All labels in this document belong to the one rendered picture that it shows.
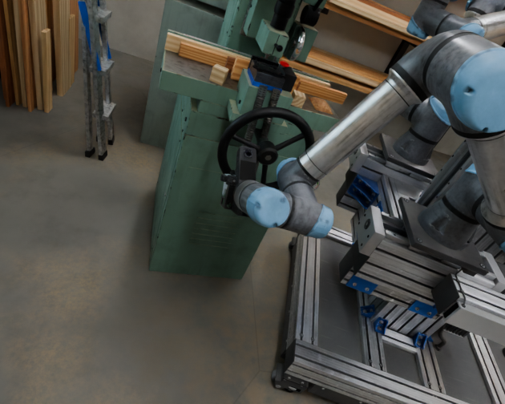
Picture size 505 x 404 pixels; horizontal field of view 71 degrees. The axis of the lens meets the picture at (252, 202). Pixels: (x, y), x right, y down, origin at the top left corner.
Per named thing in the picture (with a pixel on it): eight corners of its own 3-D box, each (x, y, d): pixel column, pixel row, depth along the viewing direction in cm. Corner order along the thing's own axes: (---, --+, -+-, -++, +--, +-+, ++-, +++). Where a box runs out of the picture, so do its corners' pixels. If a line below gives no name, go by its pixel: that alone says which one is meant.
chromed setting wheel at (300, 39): (288, 64, 130) (303, 30, 122) (281, 53, 139) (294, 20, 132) (296, 66, 131) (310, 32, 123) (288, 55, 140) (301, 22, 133)
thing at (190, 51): (178, 55, 114) (180, 43, 112) (178, 53, 116) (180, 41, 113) (342, 104, 135) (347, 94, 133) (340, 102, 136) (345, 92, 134)
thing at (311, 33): (284, 56, 136) (296, 23, 129) (280, 50, 141) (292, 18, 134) (305, 63, 139) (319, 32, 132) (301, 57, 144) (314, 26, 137)
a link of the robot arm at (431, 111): (430, 142, 131) (454, 110, 123) (401, 123, 138) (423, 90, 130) (444, 141, 138) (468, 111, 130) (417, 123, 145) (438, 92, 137)
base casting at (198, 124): (183, 134, 116) (189, 109, 110) (182, 68, 158) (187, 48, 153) (304, 161, 131) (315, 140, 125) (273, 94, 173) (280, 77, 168)
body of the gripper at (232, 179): (218, 204, 92) (228, 214, 81) (224, 171, 91) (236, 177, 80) (245, 208, 95) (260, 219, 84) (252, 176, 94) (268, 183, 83)
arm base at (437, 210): (457, 224, 110) (479, 200, 104) (473, 258, 98) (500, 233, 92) (413, 206, 109) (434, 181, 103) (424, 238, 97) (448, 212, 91)
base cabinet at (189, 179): (147, 271, 157) (182, 135, 115) (154, 189, 200) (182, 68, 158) (242, 280, 172) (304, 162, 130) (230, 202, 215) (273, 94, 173)
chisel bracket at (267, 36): (260, 57, 115) (269, 30, 110) (253, 42, 125) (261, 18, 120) (280, 63, 117) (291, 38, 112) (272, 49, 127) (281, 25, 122)
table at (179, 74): (155, 103, 98) (159, 82, 94) (160, 62, 120) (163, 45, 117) (341, 149, 118) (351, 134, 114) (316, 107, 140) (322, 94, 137)
